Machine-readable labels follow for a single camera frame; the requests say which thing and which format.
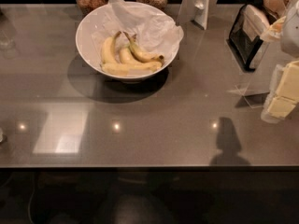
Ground white paper bag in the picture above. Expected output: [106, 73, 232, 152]
[177, 0, 217, 30]

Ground middle yellow banana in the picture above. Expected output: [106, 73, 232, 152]
[119, 42, 139, 64]

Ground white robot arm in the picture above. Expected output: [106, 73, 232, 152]
[261, 0, 299, 123]

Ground white crumpled paper liner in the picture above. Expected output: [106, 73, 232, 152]
[92, 0, 183, 62]

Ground clear acrylic stand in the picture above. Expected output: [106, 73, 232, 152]
[227, 40, 270, 108]

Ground left yellow banana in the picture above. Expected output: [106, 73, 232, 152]
[101, 31, 121, 63]

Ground bottom yellow banana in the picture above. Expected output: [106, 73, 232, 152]
[101, 62, 162, 77]

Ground brown paper bag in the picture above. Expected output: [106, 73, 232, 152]
[263, 0, 286, 19]

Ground right spotted yellow banana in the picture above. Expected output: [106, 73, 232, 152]
[124, 32, 164, 63]

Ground white ceramic bowl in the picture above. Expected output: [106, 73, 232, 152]
[76, 7, 176, 82]

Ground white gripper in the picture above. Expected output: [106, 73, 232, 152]
[261, 61, 299, 124]

